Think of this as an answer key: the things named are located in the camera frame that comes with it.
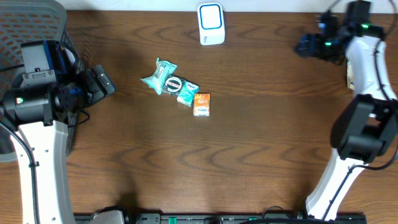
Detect grey plastic mesh basket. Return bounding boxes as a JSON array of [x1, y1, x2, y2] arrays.
[[0, 0, 85, 163]]

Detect teal snack packet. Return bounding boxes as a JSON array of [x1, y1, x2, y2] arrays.
[[141, 58, 178, 95]]

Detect small teal tissue pack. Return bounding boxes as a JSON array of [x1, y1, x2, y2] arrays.
[[177, 82, 200, 107]]

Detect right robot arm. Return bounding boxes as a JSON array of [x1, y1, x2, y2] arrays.
[[295, 1, 397, 223]]

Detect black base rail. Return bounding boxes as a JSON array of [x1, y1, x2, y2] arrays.
[[74, 212, 368, 224]]

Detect white barcode scanner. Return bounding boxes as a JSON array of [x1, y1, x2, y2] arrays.
[[197, 2, 226, 45]]

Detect orange small snack packet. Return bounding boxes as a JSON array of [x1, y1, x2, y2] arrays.
[[193, 93, 211, 117]]

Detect large white snack bag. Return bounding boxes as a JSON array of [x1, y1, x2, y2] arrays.
[[346, 61, 354, 90]]

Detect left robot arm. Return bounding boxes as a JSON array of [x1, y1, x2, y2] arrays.
[[1, 40, 116, 223]]

